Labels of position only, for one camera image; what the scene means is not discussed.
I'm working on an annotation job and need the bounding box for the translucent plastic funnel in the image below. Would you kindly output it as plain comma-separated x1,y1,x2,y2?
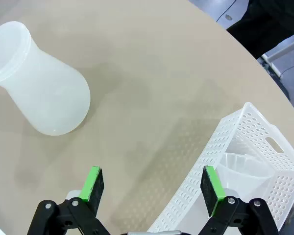
215,151,272,196

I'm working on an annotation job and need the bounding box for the person in black T-shirt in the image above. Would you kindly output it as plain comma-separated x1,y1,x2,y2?
226,0,294,59

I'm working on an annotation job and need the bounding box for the thin black floor cable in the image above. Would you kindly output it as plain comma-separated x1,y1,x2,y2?
215,0,237,23

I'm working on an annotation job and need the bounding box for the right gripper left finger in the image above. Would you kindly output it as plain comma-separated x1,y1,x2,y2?
26,165,111,235

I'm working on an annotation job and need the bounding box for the translucent white conical flask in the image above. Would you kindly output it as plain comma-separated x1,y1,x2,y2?
0,21,91,137

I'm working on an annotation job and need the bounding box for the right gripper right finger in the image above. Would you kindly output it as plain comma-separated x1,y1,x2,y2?
198,165,280,235

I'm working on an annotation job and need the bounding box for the white table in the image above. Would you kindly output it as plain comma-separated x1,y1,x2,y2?
261,36,294,77

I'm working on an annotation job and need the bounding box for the white perforated plastic basket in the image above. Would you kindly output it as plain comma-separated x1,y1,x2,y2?
147,101,294,235

